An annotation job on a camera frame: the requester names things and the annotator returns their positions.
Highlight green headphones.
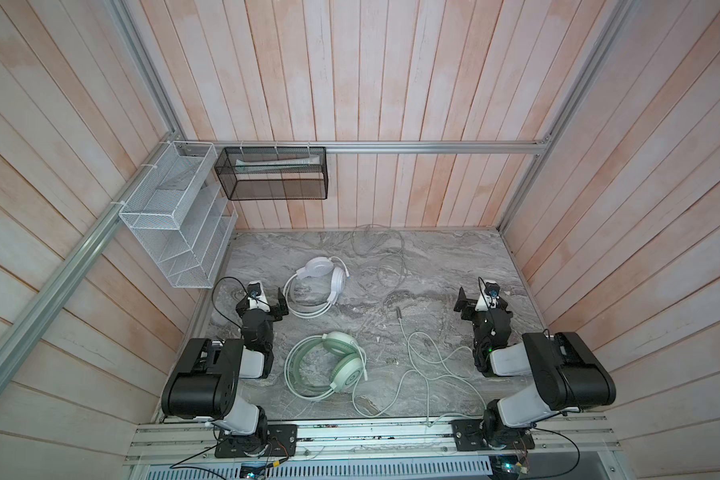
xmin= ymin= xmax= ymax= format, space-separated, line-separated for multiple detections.
xmin=283 ymin=331 xmax=368 ymax=402

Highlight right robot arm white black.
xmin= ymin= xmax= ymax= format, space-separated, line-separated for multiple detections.
xmin=450 ymin=282 xmax=616 ymax=451

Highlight aluminium frame bar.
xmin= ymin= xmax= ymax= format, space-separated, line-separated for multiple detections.
xmin=211 ymin=140 xmax=549 ymax=155

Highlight white wire mesh shelf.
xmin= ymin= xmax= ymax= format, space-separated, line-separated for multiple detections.
xmin=120 ymin=141 xmax=238 ymax=289

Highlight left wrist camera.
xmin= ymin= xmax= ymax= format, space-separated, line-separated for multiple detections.
xmin=246 ymin=281 xmax=269 ymax=310

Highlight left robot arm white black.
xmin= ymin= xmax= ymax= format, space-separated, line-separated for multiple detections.
xmin=161 ymin=291 xmax=289 ymax=456

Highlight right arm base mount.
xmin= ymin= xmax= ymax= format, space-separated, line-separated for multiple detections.
xmin=450 ymin=419 xmax=535 ymax=452

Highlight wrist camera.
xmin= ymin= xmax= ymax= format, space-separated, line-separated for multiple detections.
xmin=478 ymin=277 xmax=501 ymax=310
xmin=246 ymin=281 xmax=269 ymax=310

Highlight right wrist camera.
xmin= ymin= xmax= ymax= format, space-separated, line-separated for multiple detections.
xmin=478 ymin=277 xmax=501 ymax=310

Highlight white headphones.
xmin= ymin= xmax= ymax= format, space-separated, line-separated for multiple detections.
xmin=283 ymin=256 xmax=350 ymax=320

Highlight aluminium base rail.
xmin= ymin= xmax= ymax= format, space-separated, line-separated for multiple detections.
xmin=123 ymin=414 xmax=634 ymax=479

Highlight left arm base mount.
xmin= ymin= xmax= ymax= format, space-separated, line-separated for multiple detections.
xmin=214 ymin=424 xmax=298 ymax=459

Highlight black mesh basket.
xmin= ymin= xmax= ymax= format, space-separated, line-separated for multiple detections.
xmin=214 ymin=146 xmax=329 ymax=202

